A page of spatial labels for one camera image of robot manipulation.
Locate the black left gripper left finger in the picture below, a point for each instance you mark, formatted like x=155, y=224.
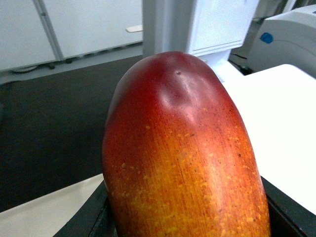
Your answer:
x=94, y=218

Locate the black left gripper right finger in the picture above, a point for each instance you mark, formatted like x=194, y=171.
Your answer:
x=287, y=217

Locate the white label printer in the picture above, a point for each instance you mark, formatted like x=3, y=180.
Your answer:
x=288, y=38

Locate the white checkout scale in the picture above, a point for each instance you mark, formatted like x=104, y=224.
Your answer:
x=278, y=107

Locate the dark red mango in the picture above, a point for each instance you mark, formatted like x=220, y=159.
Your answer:
x=176, y=157

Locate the beige plastic tray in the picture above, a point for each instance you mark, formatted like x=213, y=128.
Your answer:
x=46, y=215

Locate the grey office chair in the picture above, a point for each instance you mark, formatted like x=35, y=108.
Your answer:
x=134, y=29

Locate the white POS terminal stand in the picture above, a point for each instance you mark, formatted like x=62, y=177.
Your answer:
x=207, y=29

